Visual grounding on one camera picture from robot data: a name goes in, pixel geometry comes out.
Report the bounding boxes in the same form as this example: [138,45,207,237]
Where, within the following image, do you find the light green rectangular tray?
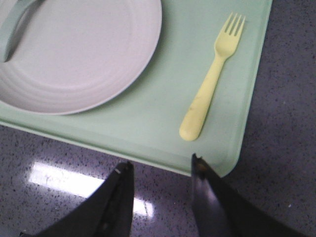
[0,0,272,176]

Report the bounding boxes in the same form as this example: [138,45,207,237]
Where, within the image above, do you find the yellow plastic fork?
[179,13,246,141]

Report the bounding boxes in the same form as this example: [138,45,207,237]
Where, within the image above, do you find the light green spoon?
[0,0,44,63]

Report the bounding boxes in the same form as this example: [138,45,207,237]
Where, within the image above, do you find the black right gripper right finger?
[191,154,303,237]

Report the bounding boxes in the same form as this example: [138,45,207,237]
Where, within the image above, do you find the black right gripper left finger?
[35,162,134,237]

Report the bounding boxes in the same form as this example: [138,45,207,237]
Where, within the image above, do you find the white round plate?
[0,0,162,115]

